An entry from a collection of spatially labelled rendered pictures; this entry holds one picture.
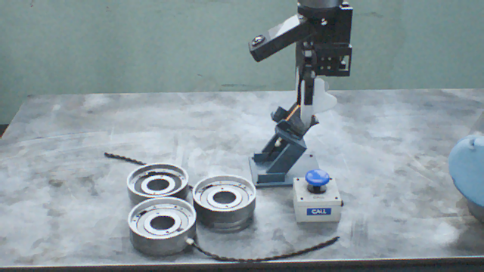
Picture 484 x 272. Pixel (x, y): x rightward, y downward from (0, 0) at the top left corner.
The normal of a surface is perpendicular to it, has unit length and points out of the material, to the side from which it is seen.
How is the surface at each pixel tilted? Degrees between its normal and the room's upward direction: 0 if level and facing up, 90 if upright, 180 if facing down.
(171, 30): 90
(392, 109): 0
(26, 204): 0
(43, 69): 90
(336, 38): 90
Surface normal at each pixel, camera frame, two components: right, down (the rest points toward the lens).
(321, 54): 0.08, 0.49
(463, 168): -0.68, 0.47
